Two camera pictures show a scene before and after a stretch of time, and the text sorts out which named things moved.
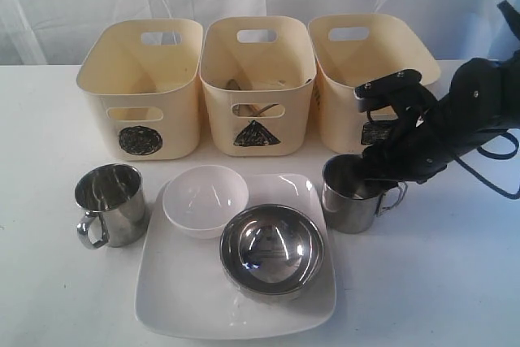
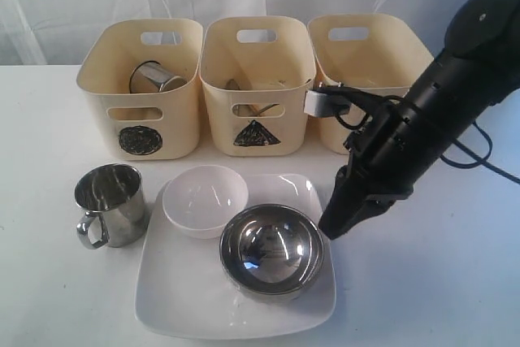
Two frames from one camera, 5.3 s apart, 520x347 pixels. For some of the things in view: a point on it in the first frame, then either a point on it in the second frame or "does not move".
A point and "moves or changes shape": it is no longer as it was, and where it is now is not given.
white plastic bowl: x=201 y=201 does not move
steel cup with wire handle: x=350 y=201 moves or changes shape
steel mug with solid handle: x=115 y=193 does not move
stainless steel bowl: x=271 y=250 does not move
